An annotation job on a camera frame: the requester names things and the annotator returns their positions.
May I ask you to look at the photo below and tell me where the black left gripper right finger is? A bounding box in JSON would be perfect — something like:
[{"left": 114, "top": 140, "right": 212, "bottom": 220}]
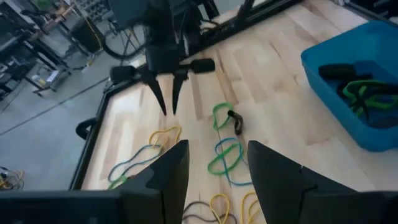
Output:
[{"left": 248, "top": 140, "right": 357, "bottom": 224}]

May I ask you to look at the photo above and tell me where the brown rubber band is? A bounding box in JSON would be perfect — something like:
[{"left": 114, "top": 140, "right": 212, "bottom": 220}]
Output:
[{"left": 182, "top": 200, "right": 238, "bottom": 224}]

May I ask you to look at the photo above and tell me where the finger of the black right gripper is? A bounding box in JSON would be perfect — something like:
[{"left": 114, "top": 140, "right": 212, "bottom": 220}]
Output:
[
  {"left": 172, "top": 74, "right": 188, "bottom": 115},
  {"left": 146, "top": 74, "right": 167, "bottom": 116}
]

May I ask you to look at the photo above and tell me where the yellow flat stick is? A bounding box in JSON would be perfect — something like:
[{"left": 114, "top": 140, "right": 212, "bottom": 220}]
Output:
[{"left": 241, "top": 190, "right": 261, "bottom": 224}]

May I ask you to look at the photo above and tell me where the yellow rubber band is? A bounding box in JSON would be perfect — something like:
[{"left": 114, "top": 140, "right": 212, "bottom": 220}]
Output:
[
  {"left": 210, "top": 193, "right": 231, "bottom": 224},
  {"left": 148, "top": 126, "right": 183, "bottom": 147}
]

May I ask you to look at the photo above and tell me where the blue plastic bin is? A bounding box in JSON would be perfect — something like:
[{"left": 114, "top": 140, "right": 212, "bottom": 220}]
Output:
[{"left": 300, "top": 20, "right": 398, "bottom": 152}]

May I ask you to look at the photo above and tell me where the blue rubber band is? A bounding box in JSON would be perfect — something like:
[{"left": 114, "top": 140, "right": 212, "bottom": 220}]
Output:
[
  {"left": 108, "top": 144, "right": 165, "bottom": 184},
  {"left": 214, "top": 138, "right": 253, "bottom": 187}
]

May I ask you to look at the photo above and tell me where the thick black rubber band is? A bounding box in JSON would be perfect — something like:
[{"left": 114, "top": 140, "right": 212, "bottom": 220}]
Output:
[{"left": 317, "top": 63, "right": 374, "bottom": 82}]

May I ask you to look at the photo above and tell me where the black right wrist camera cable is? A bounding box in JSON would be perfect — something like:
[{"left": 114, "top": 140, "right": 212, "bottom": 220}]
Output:
[{"left": 101, "top": 27, "right": 147, "bottom": 60}]

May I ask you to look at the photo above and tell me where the green rubber band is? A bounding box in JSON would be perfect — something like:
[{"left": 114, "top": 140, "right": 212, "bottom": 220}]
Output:
[
  {"left": 207, "top": 141, "right": 244, "bottom": 177},
  {"left": 342, "top": 80, "right": 398, "bottom": 110},
  {"left": 108, "top": 175, "right": 129, "bottom": 190},
  {"left": 351, "top": 85, "right": 398, "bottom": 118},
  {"left": 213, "top": 102, "right": 234, "bottom": 131}
]

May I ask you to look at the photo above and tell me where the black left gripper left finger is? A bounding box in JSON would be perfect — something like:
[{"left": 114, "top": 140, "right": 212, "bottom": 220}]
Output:
[{"left": 119, "top": 139, "right": 190, "bottom": 224}]

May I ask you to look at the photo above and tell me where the black workshop desk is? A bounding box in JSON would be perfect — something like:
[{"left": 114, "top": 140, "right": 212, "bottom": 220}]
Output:
[{"left": 0, "top": 0, "right": 106, "bottom": 103}]

